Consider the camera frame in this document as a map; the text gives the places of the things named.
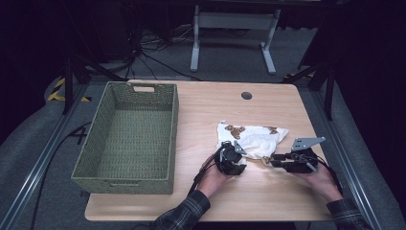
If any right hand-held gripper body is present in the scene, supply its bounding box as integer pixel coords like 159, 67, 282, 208
283, 136, 327, 174

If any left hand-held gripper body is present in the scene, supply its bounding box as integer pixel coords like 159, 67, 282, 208
214, 140, 248, 177

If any white towel with brown bears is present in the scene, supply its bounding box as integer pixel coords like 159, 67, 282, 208
215, 120, 290, 166

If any green woven basket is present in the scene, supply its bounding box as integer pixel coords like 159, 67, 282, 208
70, 80, 180, 196

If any person's left hand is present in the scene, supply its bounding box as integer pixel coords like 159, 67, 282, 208
195, 154, 231, 199

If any person's right hand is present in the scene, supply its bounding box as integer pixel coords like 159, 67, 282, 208
301, 162, 345, 203

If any black metal stand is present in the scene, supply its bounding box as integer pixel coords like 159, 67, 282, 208
281, 60, 337, 122
61, 54, 128, 116

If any yellow and black floor tape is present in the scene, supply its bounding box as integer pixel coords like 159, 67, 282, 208
46, 77, 92, 104

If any right hand-held gripper cable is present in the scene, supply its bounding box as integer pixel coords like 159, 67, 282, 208
314, 155, 345, 196

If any aluminium floor rail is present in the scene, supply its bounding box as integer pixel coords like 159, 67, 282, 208
310, 85, 384, 230
0, 83, 94, 230

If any bundle of black cables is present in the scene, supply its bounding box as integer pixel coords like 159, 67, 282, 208
125, 23, 203, 82

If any grey metal desk frame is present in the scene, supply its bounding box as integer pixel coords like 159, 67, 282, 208
190, 4, 282, 76

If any black floor cable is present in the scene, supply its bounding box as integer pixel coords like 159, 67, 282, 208
30, 121, 94, 230

